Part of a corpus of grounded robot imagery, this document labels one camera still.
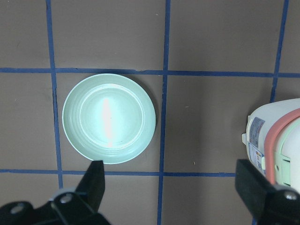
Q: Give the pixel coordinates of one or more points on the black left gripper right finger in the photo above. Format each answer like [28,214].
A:
[268,204]

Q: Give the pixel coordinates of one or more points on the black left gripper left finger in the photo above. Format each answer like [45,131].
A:
[76,207]

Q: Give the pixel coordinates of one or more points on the cream rice cooker orange handle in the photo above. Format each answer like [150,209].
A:
[272,139]

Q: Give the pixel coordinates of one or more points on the left light green plate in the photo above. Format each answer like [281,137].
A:
[108,117]

